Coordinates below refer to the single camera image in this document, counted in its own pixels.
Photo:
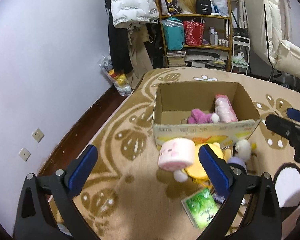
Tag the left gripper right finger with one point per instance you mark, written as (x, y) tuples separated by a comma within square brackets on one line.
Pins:
[(262, 217)]

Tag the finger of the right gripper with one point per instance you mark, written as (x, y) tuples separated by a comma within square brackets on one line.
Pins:
[(281, 126), (293, 114)]

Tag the purple hair plush doll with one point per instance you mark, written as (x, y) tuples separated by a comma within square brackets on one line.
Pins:
[(237, 162)]

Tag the lower wall socket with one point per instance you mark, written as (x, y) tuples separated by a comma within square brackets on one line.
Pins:
[(24, 154)]

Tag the black tissue pack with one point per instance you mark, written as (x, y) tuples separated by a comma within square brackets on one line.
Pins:
[(218, 199)]

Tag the white puffer jacket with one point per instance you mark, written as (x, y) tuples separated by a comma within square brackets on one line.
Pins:
[(129, 13)]

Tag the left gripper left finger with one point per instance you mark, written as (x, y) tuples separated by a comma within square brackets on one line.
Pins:
[(35, 220)]

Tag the wooden shelf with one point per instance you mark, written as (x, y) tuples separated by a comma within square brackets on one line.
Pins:
[(204, 29)]

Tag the cream recliner chair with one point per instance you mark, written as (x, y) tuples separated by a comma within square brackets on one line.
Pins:
[(265, 32)]

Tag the pink bagged plush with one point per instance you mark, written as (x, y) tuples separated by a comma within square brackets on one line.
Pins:
[(224, 109)]

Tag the pink cylinder plush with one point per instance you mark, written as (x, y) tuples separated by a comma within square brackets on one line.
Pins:
[(176, 154)]

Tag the stack of books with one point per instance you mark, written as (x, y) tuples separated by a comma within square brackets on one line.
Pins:
[(176, 58)]

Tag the wall socket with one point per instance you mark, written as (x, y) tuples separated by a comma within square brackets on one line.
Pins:
[(24, 154), (38, 135)]

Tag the blonde wig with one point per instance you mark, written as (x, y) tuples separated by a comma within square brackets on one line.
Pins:
[(187, 6)]

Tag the white trolley cart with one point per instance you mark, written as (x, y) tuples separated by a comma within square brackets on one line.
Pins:
[(240, 55)]

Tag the beige patterned rug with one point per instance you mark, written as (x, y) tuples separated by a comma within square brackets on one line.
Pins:
[(127, 196)]

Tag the plastic bag of toys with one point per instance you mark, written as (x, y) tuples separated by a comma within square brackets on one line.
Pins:
[(118, 79)]

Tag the teal bag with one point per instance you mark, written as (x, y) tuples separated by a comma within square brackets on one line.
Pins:
[(174, 33)]

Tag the magenta plush toy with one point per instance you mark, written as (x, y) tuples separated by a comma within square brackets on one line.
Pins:
[(199, 117)]

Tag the upper wall socket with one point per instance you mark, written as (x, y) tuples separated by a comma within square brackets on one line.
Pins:
[(38, 135)]

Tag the beige trench coat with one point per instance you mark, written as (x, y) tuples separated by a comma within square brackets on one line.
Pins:
[(138, 55)]

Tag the black box with 40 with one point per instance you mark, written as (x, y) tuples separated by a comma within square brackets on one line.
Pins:
[(203, 7)]

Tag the red gift bag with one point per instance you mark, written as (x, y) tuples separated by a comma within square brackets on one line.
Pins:
[(194, 32)]

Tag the white fluffy plush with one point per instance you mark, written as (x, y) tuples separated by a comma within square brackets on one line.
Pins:
[(243, 149)]

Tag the cardboard box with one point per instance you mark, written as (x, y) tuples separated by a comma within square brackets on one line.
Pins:
[(174, 103)]

